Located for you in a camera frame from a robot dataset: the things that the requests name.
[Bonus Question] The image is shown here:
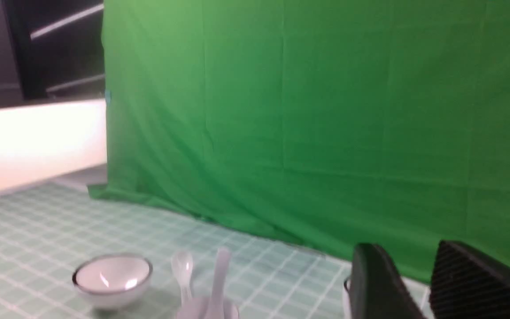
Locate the black-rimmed white bowl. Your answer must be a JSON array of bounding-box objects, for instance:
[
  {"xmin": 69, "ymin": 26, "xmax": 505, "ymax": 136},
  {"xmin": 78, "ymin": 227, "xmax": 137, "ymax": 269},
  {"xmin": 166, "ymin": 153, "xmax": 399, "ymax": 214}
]
[{"xmin": 71, "ymin": 253, "xmax": 154, "ymax": 311}]

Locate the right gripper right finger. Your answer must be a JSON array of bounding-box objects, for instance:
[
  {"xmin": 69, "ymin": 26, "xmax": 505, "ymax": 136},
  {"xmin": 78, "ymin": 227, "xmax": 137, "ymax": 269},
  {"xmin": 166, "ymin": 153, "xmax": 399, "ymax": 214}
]
[{"xmin": 429, "ymin": 240, "xmax": 510, "ymax": 319}]

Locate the dark shelf unit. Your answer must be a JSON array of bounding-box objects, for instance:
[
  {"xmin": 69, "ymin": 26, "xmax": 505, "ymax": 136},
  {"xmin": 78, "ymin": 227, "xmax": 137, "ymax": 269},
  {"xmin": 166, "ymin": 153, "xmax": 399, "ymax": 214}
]
[{"xmin": 2, "ymin": 0, "xmax": 105, "ymax": 101}]

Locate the plain white ceramic spoon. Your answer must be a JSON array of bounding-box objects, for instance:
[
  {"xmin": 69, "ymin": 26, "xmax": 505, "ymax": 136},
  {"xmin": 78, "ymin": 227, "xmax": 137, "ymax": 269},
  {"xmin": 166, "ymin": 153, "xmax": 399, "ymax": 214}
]
[{"xmin": 204, "ymin": 247, "xmax": 231, "ymax": 319}]

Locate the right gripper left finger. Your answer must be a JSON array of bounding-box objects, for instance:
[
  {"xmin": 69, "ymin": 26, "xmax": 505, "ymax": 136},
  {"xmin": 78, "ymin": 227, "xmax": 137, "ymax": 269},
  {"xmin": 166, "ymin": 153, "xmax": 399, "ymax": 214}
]
[{"xmin": 350, "ymin": 243, "xmax": 424, "ymax": 319}]

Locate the green backdrop cloth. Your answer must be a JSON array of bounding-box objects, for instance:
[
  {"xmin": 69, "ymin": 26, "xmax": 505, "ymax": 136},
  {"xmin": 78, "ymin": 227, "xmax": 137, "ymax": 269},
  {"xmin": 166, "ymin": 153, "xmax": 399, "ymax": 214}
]
[{"xmin": 90, "ymin": 0, "xmax": 510, "ymax": 282}]

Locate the black-rimmed white cup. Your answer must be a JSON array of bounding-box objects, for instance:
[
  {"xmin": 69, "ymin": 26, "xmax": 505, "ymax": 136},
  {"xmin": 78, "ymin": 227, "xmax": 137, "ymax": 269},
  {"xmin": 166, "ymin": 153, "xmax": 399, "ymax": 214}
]
[{"xmin": 342, "ymin": 276, "xmax": 352, "ymax": 319}]

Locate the white spoon with characters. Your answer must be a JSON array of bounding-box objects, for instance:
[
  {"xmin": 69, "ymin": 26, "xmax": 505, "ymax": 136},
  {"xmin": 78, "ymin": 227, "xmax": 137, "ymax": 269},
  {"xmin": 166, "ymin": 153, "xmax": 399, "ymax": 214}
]
[{"xmin": 171, "ymin": 251, "xmax": 193, "ymax": 305}]

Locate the green checked tablecloth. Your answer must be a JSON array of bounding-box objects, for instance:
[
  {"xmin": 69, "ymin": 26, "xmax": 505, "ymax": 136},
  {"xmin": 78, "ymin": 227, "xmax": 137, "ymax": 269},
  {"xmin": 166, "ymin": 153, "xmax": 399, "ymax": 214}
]
[{"xmin": 0, "ymin": 183, "xmax": 433, "ymax": 319}]

